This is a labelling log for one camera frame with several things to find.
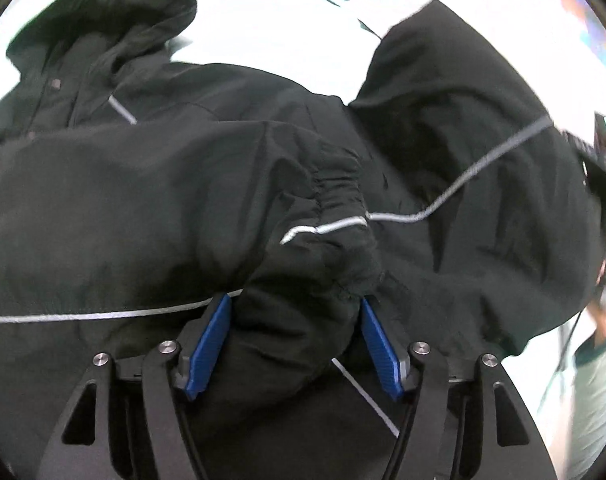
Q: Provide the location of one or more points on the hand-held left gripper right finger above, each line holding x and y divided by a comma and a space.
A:
380, 347

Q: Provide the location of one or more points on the black jacket with grey piping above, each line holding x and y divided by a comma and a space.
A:
193, 200

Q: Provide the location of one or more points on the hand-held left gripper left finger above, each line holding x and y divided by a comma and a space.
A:
208, 345

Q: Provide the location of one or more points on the light green quilted bedspread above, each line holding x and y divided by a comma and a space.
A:
278, 20

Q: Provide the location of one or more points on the person's right forearm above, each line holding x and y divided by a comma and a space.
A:
600, 400

